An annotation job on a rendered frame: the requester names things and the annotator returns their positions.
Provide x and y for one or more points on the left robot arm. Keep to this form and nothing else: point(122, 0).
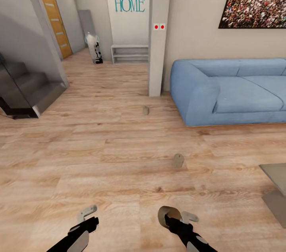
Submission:
point(78, 236)

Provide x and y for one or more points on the sofa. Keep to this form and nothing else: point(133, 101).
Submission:
point(229, 91)

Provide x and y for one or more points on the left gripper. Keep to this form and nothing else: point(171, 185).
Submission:
point(91, 224)

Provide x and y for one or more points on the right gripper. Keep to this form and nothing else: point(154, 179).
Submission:
point(177, 227)

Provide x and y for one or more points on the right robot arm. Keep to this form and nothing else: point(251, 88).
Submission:
point(193, 241)

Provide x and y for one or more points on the pillar candle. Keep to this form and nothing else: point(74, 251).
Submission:
point(171, 212)
point(178, 161)
point(145, 110)

